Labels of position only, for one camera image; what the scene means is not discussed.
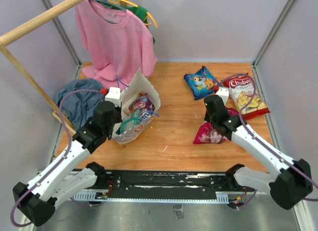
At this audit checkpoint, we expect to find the pink snack bag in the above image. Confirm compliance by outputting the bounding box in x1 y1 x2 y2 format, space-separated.
193 118 228 145

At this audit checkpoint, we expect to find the blue snack bag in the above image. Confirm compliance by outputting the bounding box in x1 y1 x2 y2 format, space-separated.
183 66 219 100

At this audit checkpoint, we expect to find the red Chuba chips bag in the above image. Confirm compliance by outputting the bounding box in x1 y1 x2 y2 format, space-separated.
221 73 270 120

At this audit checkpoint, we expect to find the blue checkered paper bag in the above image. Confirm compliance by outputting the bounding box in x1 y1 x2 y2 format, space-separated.
112 70 161 145

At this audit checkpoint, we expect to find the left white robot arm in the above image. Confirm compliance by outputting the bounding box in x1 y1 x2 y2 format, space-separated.
10 101 122 228

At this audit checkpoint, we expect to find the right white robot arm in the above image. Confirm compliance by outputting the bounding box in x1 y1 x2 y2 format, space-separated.
204 95 313 210

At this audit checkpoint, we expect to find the blue crumpled cloth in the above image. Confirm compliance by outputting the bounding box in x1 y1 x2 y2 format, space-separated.
55 78 104 129

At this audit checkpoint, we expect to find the green white snack pack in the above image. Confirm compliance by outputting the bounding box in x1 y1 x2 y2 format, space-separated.
120 109 152 134

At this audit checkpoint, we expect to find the pink purple snack pouch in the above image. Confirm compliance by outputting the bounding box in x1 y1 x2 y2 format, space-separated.
128 93 155 114

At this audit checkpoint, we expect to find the pink t-shirt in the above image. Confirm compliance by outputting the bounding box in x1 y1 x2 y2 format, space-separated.
75 0 157 89

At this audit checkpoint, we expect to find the green garment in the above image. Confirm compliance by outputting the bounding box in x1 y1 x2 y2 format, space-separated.
89 0 156 44

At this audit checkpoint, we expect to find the grey-blue hanger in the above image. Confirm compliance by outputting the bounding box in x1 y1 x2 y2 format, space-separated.
90 0 126 11

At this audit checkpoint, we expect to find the yellow hanger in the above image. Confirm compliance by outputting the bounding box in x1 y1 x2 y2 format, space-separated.
94 0 159 29

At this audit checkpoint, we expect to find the wooden clothes rack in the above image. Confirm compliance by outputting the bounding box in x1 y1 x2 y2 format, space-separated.
0 0 150 134

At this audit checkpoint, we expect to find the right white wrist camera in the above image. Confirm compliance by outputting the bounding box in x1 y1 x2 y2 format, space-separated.
215 86 229 105

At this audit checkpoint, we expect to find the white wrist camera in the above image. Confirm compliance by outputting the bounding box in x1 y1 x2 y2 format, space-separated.
105 87 121 107
215 86 229 105

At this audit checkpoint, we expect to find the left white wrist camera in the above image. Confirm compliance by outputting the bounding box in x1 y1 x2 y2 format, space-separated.
105 87 121 107

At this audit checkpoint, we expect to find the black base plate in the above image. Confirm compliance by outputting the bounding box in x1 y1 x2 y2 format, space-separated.
96 170 253 201

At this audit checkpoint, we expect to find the grey slotted cable duct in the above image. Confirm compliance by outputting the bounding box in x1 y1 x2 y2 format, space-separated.
72 191 229 204

